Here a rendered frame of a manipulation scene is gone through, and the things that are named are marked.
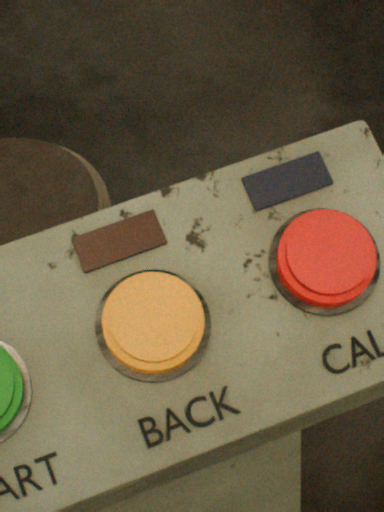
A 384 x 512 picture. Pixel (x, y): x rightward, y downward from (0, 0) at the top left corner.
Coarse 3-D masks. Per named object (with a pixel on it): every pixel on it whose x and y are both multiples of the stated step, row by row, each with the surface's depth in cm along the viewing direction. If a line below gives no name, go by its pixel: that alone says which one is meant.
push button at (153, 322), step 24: (120, 288) 42; (144, 288) 42; (168, 288) 42; (120, 312) 41; (144, 312) 41; (168, 312) 41; (192, 312) 41; (120, 336) 41; (144, 336) 41; (168, 336) 41; (192, 336) 41; (120, 360) 41; (144, 360) 41; (168, 360) 41
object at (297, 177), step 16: (304, 160) 45; (320, 160) 45; (256, 176) 44; (272, 176) 44; (288, 176) 44; (304, 176) 45; (320, 176) 45; (256, 192) 44; (272, 192) 44; (288, 192) 44; (304, 192) 44; (256, 208) 44
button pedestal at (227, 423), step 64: (192, 192) 44; (320, 192) 45; (0, 256) 43; (64, 256) 43; (192, 256) 43; (256, 256) 43; (0, 320) 42; (64, 320) 42; (256, 320) 43; (320, 320) 43; (64, 384) 41; (128, 384) 41; (192, 384) 42; (256, 384) 42; (320, 384) 42; (0, 448) 40; (64, 448) 41; (128, 448) 41; (192, 448) 41; (256, 448) 46
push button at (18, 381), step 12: (0, 348) 41; (0, 360) 40; (12, 360) 41; (0, 372) 40; (12, 372) 41; (0, 384) 40; (12, 384) 40; (0, 396) 40; (12, 396) 40; (0, 408) 40; (12, 408) 40; (0, 420) 40; (12, 420) 40; (0, 432) 40
